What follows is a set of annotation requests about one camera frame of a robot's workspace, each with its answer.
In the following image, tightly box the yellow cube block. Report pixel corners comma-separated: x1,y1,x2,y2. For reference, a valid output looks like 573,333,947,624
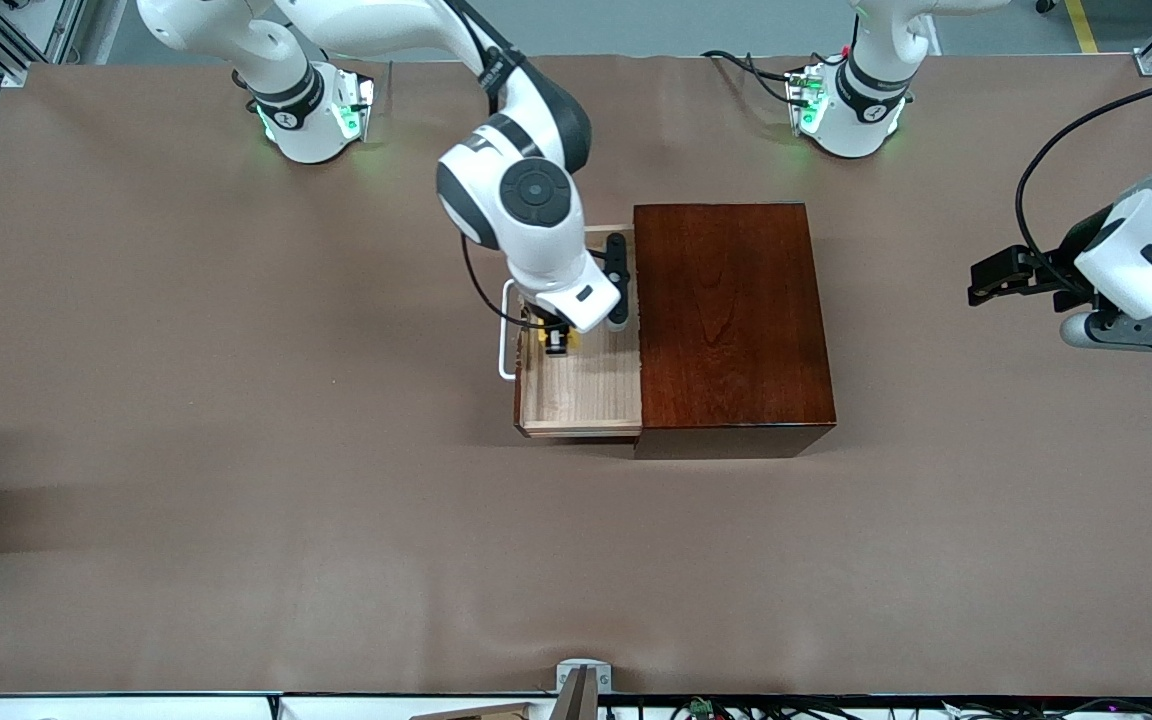
533,308,585,353

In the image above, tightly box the light wood drawer white handle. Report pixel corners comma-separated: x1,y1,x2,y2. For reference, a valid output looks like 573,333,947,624
498,225,643,439

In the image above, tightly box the dark red-brown wooden cabinet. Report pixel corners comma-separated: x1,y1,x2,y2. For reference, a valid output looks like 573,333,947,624
633,202,837,461

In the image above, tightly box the yellow floor tape strip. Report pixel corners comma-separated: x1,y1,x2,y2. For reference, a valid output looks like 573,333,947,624
1064,0,1102,54

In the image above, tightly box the large smooth table mat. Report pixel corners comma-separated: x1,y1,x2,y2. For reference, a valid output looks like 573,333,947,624
0,52,1152,698

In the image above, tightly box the tan cardboard piece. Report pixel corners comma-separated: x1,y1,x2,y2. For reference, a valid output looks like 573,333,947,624
411,703,529,720

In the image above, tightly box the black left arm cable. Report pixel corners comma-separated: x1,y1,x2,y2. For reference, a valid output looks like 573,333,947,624
1014,80,1152,293

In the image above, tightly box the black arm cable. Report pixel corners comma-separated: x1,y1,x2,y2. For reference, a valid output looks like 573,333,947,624
1014,80,1152,293
461,235,537,331

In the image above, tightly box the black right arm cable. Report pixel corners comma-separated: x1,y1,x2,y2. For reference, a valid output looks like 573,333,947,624
461,235,537,331

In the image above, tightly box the black base cable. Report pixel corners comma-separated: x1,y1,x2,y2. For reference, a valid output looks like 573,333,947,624
701,48,809,106

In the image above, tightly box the grey metal table bracket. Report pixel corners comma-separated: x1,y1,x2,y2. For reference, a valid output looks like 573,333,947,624
555,658,614,695

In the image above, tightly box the brown slanted stand post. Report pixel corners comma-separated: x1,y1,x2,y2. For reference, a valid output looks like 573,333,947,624
548,668,600,720

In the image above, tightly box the aluminium frame post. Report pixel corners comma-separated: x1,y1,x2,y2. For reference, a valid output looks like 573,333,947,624
36,0,127,67

